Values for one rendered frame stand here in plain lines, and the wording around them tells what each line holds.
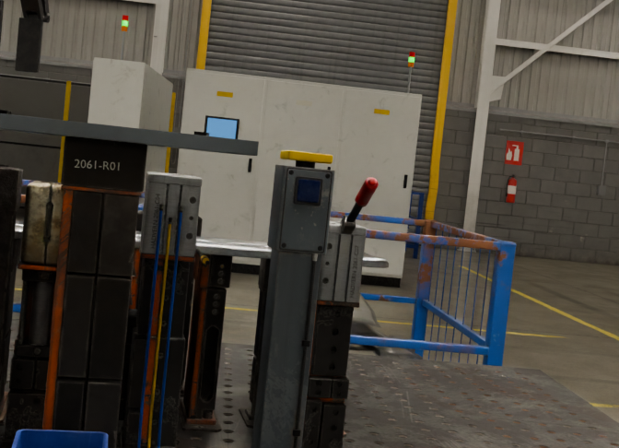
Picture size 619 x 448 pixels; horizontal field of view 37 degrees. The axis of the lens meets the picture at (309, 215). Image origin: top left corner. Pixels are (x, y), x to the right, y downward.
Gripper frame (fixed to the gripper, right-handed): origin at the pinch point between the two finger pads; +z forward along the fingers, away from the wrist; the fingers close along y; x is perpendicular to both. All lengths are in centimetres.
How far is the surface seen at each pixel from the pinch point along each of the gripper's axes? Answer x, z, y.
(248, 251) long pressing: -28.9, 24.1, 31.7
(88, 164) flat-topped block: -12.0, 12.3, -2.0
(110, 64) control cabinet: 206, -74, 783
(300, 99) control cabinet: 17, -60, 812
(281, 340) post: -37.2, 32.9, 6.0
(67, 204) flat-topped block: -9.8, 17.4, -2.2
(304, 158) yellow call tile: -37.8, 8.8, 6.0
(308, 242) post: -39.4, 19.7, 6.1
